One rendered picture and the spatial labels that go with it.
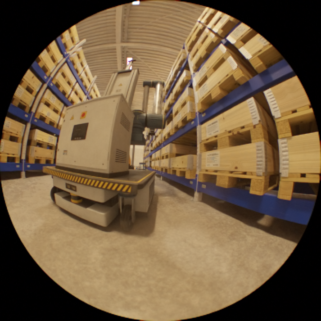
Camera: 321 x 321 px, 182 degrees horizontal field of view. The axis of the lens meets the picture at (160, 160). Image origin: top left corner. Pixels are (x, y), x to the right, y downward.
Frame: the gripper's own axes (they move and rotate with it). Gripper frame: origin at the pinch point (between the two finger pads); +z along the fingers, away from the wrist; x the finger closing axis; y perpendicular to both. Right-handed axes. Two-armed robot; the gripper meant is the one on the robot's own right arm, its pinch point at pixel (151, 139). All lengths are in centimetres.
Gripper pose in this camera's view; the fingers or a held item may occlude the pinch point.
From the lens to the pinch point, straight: 200.4
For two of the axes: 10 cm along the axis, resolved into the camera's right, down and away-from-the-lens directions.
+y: -0.5, 3.6, -9.3
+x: 10.0, 1.0, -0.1
